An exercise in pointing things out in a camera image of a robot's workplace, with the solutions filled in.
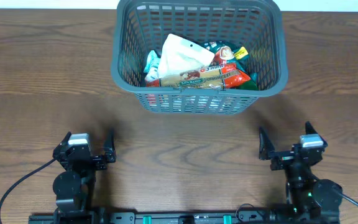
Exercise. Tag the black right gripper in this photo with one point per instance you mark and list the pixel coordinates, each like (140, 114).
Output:
(281, 159)

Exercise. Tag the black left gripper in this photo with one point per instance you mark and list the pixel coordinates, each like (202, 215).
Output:
(101, 162)

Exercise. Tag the green lid jar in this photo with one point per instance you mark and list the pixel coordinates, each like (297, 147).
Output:
(251, 84)

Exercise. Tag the orange spaghetti packet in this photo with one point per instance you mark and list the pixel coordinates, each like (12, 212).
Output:
(217, 77)

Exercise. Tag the green instant coffee bag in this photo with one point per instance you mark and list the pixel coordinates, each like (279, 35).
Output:
(228, 53)

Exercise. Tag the mint toilet wipes pack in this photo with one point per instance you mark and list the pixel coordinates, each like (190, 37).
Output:
(152, 62)

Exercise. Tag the beige paper pouch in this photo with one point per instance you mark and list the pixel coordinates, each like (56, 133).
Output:
(180, 55)

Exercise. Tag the white tissue multipack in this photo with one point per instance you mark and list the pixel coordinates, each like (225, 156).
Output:
(151, 74)

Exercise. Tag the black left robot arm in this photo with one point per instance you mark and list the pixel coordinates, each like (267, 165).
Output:
(74, 186)

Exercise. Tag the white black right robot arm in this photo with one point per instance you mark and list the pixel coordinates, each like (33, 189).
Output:
(308, 198)

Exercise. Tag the grey plastic lattice basket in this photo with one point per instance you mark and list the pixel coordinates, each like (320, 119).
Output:
(256, 25)

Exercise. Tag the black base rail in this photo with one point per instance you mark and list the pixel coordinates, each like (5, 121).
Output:
(242, 216)

